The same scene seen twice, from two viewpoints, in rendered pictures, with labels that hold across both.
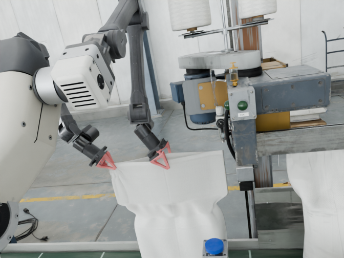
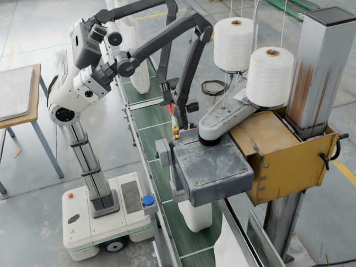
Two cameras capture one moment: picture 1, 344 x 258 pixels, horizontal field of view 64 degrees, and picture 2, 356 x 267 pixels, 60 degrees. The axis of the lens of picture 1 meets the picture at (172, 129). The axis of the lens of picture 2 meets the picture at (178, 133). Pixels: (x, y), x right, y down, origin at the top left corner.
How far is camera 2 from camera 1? 132 cm
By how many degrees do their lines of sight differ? 59
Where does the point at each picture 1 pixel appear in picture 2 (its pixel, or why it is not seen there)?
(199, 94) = not seen: hidden behind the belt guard
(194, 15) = (219, 59)
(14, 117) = (67, 87)
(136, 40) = (192, 48)
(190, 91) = not seen: hidden behind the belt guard
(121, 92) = not seen: outside the picture
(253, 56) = (201, 130)
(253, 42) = (299, 107)
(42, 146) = (82, 100)
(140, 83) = (182, 80)
